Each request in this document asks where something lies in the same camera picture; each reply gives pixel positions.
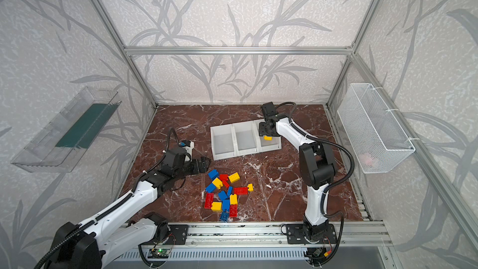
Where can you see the blue lego brick top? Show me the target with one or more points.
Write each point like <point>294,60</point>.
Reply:
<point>213,174</point>

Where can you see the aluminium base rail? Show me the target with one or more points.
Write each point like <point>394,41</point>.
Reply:
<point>245,234</point>

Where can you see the yellow six-stud lego brick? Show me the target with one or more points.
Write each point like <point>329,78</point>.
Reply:
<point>234,177</point>

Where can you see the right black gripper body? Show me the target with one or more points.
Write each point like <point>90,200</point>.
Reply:
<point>266,130</point>

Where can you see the blue lego brick bottom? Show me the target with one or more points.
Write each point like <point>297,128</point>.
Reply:
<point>224,216</point>

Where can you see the clear plastic wall tray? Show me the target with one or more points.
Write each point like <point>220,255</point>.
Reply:
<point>59,146</point>

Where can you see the white wire mesh basket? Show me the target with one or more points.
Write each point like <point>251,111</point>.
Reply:
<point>372,127</point>

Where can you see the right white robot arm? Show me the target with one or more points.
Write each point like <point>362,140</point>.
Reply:
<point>317,165</point>

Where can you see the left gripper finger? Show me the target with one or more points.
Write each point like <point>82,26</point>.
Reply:
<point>204,161</point>
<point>202,169</point>

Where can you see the pink object in basket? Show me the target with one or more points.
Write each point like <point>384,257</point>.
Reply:
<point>367,160</point>

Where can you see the white bin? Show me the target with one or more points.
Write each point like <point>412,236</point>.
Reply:
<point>265,145</point>
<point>223,142</point>
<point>245,137</point>

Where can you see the red lego brick bottom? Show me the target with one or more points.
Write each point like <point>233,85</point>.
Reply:
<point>233,211</point>

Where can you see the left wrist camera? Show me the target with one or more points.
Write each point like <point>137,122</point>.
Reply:
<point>188,146</point>

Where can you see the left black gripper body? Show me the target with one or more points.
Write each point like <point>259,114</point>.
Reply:
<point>196,165</point>

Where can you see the red eight-stud lego brick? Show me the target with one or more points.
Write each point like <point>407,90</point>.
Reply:
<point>243,191</point>

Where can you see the right white bin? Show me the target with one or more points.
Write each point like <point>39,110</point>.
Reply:
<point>265,145</point>

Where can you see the green circuit board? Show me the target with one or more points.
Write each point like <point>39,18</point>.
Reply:
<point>156,254</point>

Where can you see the red lego brick small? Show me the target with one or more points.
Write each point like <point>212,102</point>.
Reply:
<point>224,177</point>

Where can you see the left white bin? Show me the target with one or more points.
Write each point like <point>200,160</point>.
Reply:
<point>223,142</point>

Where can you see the blue lego brick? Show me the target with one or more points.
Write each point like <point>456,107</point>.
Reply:
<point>210,188</point>
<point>223,196</point>
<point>213,174</point>
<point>224,216</point>
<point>226,205</point>

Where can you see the middle white bin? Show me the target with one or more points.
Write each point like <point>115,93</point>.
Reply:
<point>245,137</point>

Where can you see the red lego brick long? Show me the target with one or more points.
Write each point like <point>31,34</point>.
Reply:
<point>209,199</point>

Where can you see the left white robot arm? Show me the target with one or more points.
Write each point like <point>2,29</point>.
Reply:
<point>75,246</point>

